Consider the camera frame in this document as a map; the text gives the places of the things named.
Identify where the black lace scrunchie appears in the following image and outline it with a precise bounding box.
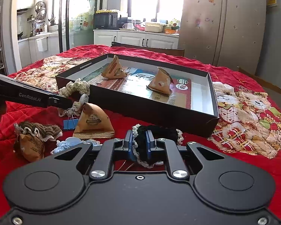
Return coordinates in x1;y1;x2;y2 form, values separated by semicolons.
132;124;184;169

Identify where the Chinese history book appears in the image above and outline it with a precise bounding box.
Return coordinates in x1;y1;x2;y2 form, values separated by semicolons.
83;64;191;109

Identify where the silver refrigerator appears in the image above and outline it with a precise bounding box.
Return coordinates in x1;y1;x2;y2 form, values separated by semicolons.
178;0;266;74

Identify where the black microwave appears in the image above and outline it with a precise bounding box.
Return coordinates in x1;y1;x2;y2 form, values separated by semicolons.
94;12;118;29

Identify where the cream crochet scrunchie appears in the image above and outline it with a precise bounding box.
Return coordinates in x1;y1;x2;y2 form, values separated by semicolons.
58;78;90;117

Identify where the beige plastic tub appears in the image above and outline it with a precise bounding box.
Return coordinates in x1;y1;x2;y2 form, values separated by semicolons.
145;22;166;33

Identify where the black shallow cardboard box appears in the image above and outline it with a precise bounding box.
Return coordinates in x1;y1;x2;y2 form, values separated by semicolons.
56;54;219;138

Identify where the brown pyramid packet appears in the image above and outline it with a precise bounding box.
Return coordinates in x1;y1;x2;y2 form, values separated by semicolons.
101;55;127;79
147;67;173;96

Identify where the brown crochet scrunchie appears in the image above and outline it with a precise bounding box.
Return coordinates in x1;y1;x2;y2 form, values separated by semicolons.
14;121;63;142

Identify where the red bear quilt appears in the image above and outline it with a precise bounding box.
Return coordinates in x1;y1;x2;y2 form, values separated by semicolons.
0;45;281;219

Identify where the white mug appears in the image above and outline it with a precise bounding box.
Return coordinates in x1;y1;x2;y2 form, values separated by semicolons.
122;23;134;30

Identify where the light blue scrunchie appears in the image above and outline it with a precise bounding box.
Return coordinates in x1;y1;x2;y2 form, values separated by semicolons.
51;137;102;155

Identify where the blue binder clip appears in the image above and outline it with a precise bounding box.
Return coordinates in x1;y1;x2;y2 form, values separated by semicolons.
63;108;79;131

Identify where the white kitchen cabinet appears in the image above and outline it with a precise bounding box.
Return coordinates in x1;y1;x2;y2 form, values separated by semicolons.
93;29;179;49

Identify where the crumpled brown packet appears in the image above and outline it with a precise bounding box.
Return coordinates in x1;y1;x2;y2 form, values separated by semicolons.
14;133;44;162

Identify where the brown packet gold edge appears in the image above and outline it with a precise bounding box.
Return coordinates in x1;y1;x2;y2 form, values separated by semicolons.
73;103;115;140

